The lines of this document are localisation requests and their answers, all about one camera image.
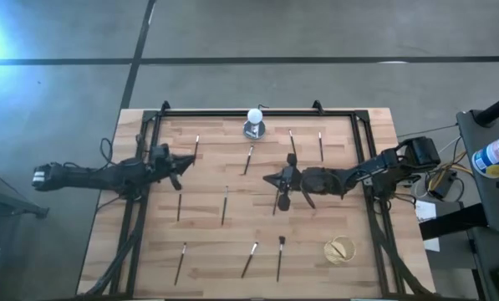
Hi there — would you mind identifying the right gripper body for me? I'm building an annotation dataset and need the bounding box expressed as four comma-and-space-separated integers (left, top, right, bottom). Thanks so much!
293, 166, 344, 196

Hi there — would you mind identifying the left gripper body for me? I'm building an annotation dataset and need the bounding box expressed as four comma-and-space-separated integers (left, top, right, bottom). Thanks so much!
148, 144, 177, 179

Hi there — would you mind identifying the black wide-head makeup brush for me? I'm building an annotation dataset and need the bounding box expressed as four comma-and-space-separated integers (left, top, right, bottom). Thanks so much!
275, 235, 287, 283

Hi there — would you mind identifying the white bulb lamp metal base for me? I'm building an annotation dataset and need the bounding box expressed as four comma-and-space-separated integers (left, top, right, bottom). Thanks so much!
242, 107, 267, 141

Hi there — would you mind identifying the white paper sheet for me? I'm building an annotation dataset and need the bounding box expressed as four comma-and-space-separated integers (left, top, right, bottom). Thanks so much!
414, 199, 438, 223

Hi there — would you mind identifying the black power box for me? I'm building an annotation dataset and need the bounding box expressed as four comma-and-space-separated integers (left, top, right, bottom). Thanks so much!
428, 169, 457, 201

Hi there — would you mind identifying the black cart crossbar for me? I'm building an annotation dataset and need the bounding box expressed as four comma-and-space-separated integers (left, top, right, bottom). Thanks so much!
419, 202, 489, 242

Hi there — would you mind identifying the grey side cart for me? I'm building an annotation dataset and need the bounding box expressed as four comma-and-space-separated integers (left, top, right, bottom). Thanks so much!
456, 109, 499, 301

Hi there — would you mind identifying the white blue spray can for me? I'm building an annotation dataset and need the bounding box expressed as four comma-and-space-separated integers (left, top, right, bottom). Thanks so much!
471, 128, 499, 180

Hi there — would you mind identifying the black round pole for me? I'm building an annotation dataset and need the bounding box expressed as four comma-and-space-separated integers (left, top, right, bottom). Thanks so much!
473, 89, 499, 128

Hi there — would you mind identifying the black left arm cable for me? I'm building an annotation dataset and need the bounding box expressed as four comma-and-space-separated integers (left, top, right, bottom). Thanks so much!
99, 136, 115, 168

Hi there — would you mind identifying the yellow and black cable bundle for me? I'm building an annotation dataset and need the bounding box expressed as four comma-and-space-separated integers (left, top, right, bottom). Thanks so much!
397, 123, 474, 202

